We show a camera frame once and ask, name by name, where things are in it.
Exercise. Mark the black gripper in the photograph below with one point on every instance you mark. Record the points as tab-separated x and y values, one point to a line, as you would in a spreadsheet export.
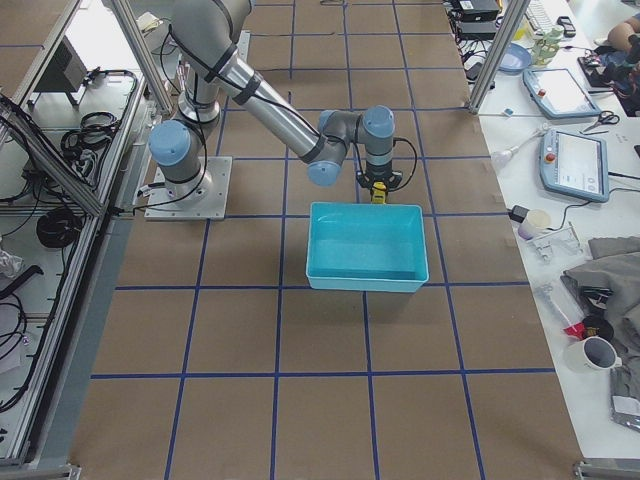
378	177

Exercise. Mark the yellow toy beetle car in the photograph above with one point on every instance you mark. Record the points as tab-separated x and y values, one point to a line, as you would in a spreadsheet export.
378	193

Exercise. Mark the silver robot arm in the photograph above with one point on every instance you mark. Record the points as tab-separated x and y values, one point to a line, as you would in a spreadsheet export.
207	35

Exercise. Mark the light blue plastic bin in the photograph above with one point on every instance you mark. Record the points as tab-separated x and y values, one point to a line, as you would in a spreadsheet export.
366	247

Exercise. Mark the white light bulb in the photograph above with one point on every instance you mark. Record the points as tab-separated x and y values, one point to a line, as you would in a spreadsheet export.
500	159

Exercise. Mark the paper cup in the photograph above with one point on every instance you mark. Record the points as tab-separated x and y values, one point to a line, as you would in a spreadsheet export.
533	224

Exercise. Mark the blue plate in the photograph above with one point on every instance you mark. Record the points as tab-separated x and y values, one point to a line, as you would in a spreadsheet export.
515	60

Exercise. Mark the teach pendant near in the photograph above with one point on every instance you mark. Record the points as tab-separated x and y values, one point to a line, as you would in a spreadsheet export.
574	165

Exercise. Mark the teach pendant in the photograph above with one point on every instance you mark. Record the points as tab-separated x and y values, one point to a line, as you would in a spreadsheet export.
558	94
574	165

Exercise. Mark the teach pendant far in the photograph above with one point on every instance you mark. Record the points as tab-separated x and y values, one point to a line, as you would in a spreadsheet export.
558	94

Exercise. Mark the black scissors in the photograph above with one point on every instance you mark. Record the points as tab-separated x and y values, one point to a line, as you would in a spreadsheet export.
606	117

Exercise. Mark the grey cloth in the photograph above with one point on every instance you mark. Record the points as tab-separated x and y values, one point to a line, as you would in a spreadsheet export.
614	267

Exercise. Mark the white mug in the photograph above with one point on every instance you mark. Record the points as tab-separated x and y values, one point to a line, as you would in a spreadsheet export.
590	355

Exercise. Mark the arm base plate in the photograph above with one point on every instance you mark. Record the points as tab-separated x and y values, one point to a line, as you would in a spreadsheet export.
204	197

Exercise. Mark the aluminium frame post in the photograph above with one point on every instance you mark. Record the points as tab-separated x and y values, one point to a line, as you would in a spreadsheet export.
513	15

